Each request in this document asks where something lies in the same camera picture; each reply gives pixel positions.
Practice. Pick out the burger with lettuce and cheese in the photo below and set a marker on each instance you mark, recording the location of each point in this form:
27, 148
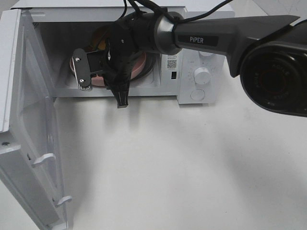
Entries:
99, 37

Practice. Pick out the glass microwave turntable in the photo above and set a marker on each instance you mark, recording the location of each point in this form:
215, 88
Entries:
150, 62

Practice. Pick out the white microwave knob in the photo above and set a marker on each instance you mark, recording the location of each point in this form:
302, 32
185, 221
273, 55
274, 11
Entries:
202, 76
205, 54

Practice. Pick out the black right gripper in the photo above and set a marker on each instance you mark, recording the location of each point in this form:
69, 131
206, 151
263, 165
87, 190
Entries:
117, 60

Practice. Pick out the round white door button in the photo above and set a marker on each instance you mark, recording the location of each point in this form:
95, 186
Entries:
197, 95

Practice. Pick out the white warning label sticker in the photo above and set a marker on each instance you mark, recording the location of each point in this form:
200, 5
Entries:
171, 61

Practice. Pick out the white microwave door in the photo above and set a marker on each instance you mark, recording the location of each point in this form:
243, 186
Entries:
30, 159

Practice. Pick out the pink round plate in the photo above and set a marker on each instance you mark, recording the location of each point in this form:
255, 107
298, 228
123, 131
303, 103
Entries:
98, 80

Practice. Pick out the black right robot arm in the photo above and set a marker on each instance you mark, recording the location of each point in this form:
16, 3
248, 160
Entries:
268, 53

